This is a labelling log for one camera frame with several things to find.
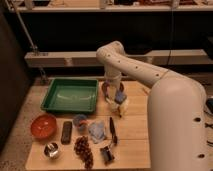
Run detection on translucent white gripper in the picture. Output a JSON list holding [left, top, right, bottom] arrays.
[[107, 86, 118, 100]]

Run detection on blue sponge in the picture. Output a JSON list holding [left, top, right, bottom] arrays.
[[115, 91, 127, 104]]

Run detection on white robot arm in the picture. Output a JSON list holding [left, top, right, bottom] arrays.
[[96, 41, 210, 171]]

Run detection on white paper cup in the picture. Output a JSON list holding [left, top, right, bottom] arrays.
[[106, 99, 120, 113]]

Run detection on small blue cup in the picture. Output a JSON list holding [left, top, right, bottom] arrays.
[[73, 114, 88, 131]]

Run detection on small metal cup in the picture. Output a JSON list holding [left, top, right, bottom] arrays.
[[44, 142, 60, 159]]

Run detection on purple bowl with orange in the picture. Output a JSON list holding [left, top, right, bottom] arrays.
[[101, 81, 124, 97]]

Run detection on black knife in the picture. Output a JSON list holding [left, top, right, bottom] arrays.
[[110, 117, 118, 145]]

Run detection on green plastic tray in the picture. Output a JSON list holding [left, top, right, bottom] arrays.
[[41, 78, 98, 113]]

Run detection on crumpled blue cloth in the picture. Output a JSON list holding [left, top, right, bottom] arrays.
[[88, 121, 106, 144]]

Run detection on black rectangular remote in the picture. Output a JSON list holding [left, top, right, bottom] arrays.
[[61, 121, 72, 144]]

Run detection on brown grape bunch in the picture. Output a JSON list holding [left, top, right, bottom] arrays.
[[74, 136, 94, 170]]

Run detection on lower metal shelf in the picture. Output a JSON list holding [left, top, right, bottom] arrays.
[[25, 49, 213, 68]]

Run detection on metal shelf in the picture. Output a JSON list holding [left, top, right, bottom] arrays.
[[25, 49, 213, 68], [3, 0, 213, 12]]

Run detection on red bowl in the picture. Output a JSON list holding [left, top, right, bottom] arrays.
[[30, 114, 57, 140]]

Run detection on upper metal shelf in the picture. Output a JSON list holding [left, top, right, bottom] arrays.
[[3, 0, 213, 12]]

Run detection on diagonal metal pole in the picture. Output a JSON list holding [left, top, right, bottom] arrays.
[[7, 0, 49, 84]]

